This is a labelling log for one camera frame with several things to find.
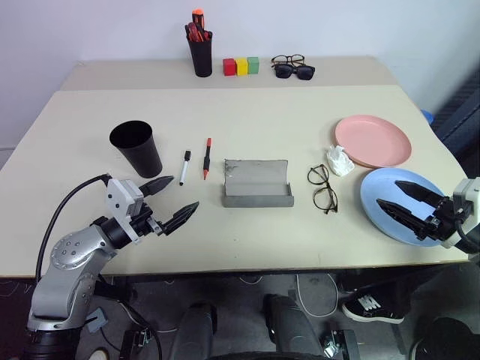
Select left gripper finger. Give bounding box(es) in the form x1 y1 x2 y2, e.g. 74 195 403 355
138 175 176 197
160 201 200 237

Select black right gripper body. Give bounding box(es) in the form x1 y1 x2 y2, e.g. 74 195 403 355
414 194 458 243

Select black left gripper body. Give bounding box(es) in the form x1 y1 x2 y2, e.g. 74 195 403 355
129 204 168 238

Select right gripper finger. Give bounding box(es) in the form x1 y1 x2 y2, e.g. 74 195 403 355
375 198 429 238
394 180 447 208

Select white marker with black cap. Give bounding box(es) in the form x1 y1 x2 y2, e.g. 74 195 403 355
178 150 193 188

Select light blue plate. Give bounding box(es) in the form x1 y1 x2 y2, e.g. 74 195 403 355
360 167 451 248

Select red and black pen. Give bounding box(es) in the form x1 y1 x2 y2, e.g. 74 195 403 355
202 137 213 182

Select grey glasses case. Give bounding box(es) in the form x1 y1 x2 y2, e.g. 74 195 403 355
220 158 295 209

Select white tissue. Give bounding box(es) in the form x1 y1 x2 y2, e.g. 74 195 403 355
324 144 356 177

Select thin dark-framed glasses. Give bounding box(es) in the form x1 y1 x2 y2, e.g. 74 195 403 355
307 163 340 215

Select wide black cup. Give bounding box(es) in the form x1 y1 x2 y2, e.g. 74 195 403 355
109 119 164 179

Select pink plate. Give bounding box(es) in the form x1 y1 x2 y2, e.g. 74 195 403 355
334 114 413 170

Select black office chair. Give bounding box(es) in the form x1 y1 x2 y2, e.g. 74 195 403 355
433 70 480 166

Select black sneaker with white sole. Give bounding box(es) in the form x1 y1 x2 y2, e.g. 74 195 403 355
340 290 407 325

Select small grey block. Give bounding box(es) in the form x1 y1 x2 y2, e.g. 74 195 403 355
88 307 109 333

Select dark rounded shape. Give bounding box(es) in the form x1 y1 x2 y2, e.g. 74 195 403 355
172 301 219 360
263 294 324 356

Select tall black tool cup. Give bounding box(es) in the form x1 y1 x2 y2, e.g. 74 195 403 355
187 31 215 79

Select black sunglasses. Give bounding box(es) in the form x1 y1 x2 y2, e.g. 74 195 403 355
273 64 317 81

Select orange-topped screwdriver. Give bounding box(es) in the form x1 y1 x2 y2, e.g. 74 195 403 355
191 7 207 38

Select brown-framed glasses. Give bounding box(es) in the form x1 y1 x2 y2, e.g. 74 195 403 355
271 53 306 69

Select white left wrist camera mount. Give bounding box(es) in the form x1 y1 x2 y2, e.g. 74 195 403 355
104 178 146 245

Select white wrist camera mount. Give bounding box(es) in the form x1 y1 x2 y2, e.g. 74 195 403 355
441 178 480 249
104 178 146 245

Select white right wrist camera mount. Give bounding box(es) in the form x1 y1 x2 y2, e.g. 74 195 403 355
441 178 480 249

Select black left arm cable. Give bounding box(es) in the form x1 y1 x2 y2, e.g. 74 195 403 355
35 174 112 282

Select black metal floor bracket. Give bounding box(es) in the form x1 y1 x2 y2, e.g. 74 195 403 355
118 328 159 360
321 328 362 360

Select white floor cable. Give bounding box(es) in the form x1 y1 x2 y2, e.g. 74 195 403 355
295 273 339 317

